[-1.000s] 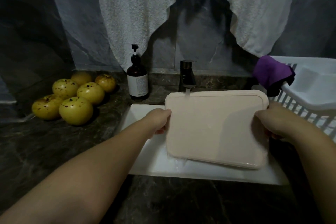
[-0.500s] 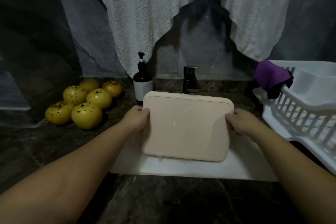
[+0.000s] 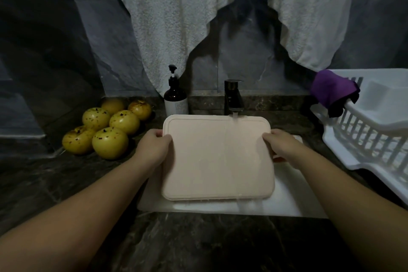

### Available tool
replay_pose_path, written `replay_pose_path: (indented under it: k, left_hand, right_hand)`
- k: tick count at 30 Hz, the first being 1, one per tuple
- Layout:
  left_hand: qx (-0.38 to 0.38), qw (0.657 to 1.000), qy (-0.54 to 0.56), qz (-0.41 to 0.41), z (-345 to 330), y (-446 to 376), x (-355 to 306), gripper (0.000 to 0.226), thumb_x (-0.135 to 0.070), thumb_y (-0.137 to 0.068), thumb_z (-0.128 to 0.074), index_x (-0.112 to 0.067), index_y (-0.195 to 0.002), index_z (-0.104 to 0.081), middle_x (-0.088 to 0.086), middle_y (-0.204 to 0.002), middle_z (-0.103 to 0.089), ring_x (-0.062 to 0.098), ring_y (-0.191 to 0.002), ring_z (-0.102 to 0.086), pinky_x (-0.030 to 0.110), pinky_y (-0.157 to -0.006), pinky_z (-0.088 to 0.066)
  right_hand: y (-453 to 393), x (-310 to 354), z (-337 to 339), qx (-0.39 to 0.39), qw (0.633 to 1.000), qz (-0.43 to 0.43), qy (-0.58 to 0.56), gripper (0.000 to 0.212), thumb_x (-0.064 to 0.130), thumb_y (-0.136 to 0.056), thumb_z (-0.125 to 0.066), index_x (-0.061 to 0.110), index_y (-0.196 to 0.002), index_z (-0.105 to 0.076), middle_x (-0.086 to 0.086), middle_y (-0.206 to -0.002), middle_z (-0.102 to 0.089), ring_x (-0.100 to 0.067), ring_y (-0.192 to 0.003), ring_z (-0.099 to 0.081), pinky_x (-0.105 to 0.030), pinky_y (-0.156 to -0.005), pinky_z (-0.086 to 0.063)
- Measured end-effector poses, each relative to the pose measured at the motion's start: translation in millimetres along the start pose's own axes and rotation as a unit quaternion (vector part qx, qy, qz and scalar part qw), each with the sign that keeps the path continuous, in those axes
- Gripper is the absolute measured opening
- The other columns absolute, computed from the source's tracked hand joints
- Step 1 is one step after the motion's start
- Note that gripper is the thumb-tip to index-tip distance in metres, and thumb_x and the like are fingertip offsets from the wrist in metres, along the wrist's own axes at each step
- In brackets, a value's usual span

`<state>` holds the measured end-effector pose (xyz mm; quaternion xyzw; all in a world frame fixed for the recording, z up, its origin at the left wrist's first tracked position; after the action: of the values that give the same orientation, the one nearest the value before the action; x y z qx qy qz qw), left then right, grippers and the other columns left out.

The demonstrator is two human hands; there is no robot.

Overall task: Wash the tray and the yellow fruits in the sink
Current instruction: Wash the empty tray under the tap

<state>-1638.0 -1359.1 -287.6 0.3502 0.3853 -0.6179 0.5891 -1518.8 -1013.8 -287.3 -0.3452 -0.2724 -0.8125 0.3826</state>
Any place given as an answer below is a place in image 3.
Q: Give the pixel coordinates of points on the purple cloth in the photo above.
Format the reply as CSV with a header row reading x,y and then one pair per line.
x,y
333,89

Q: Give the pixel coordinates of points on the person's right hand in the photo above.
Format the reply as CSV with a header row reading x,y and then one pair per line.
x,y
285,144

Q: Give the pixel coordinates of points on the person's left hand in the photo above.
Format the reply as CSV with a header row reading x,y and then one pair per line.
x,y
152,151

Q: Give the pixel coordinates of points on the group of yellow apples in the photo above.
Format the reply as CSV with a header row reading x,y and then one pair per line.
x,y
109,142

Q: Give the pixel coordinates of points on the white sink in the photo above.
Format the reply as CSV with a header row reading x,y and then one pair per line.
x,y
293,198

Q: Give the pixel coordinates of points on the person's right forearm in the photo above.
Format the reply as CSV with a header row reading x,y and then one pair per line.
x,y
357,205

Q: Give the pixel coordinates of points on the beige plastic tray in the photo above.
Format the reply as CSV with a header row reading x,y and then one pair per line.
x,y
217,157

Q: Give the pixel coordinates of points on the dark soap pump bottle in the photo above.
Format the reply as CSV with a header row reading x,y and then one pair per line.
x,y
175,100

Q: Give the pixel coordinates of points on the black faucet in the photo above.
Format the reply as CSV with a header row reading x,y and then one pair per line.
x,y
234,95

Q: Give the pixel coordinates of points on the white plastic basket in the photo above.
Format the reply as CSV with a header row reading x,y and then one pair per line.
x,y
382,135

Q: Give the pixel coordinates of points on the white hanging towel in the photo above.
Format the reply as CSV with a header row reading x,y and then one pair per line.
x,y
178,20

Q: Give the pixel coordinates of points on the person's left forearm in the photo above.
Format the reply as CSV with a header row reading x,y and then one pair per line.
x,y
70,224

